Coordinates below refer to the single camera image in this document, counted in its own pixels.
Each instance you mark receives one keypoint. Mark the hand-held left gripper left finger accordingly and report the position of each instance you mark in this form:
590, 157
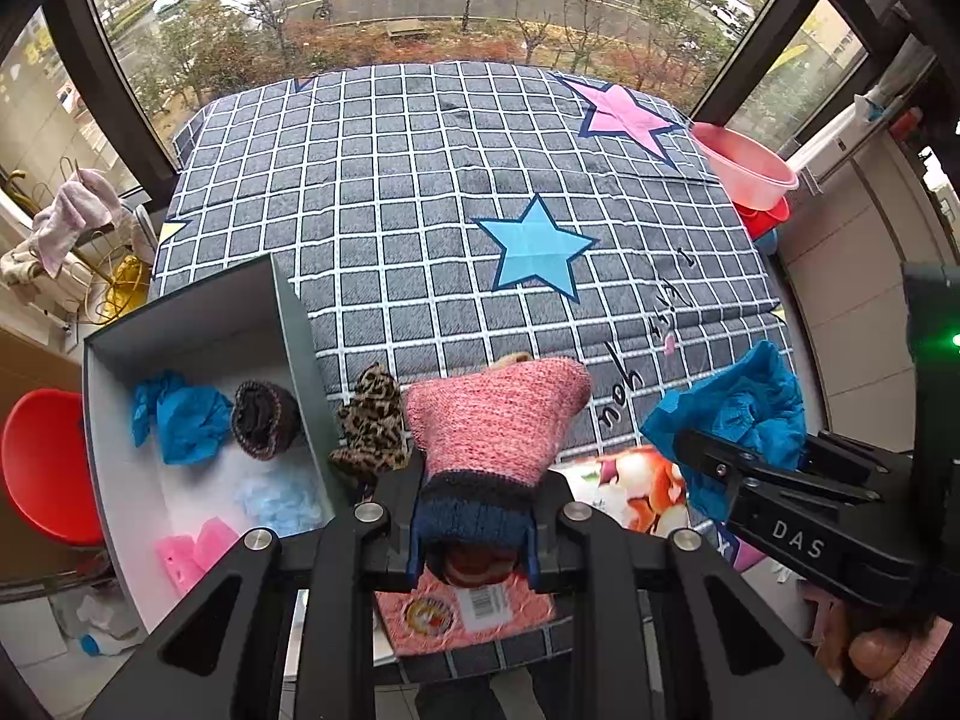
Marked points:
415, 547

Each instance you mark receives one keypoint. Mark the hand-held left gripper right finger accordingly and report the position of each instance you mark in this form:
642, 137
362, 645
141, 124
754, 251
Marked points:
531, 555

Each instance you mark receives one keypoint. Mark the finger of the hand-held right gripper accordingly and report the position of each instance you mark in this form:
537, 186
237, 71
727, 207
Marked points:
750, 465
862, 461

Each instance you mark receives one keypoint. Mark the pink and navy knit sock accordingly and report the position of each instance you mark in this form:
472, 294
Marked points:
495, 427

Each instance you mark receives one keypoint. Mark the light blue fluffy cloth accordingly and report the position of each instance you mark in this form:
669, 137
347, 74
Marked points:
285, 502

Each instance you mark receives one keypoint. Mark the pink sponge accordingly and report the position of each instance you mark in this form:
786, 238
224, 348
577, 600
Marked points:
180, 562
219, 544

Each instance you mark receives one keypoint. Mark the brown knit hat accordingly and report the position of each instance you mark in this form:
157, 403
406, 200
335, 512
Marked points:
262, 420

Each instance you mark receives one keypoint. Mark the white cardboard box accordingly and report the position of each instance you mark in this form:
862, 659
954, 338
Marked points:
127, 390

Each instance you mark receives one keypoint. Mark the orange floral printed packet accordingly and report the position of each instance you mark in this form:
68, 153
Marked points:
637, 491

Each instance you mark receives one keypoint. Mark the leopard print scrunchie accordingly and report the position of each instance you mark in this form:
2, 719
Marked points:
371, 420

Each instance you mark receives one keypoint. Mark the beige scrunchie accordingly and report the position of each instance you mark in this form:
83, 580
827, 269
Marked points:
514, 358

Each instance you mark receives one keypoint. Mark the red plastic basin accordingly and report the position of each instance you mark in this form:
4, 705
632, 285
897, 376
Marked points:
765, 219

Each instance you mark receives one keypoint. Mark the pink plastic basin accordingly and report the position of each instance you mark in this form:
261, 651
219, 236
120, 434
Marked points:
746, 165

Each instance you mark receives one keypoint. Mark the blue capped bottle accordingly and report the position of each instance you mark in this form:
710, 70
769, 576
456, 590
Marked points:
101, 645

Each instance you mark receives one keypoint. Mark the grey checked star blanket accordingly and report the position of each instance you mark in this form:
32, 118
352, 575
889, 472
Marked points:
412, 202

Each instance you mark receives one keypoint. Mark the red plastic chair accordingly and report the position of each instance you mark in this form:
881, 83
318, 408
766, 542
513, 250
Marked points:
45, 465

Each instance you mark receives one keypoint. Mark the yellow cloth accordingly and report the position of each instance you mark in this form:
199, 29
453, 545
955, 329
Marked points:
127, 285

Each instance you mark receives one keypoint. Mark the grey slippers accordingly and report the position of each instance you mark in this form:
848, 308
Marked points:
142, 225

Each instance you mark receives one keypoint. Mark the pink towel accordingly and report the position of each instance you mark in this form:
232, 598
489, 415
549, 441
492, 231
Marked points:
75, 214

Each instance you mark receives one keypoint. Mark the beige towel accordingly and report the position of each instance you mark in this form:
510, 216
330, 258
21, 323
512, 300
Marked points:
26, 266

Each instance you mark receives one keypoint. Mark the black window frame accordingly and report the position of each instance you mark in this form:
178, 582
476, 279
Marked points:
112, 90

